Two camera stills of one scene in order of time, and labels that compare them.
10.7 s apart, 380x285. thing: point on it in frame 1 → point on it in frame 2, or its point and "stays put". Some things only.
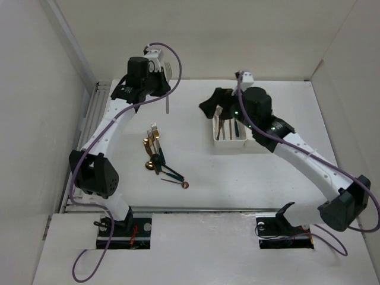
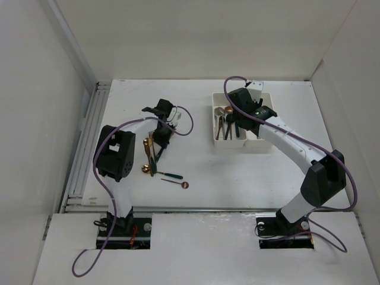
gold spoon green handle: (236, 128) stays put
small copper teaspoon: (184, 184) stays put
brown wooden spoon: (219, 127) stays put
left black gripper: (164, 86) → (162, 141)
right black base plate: (275, 232) stays put
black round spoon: (156, 159) → (230, 119)
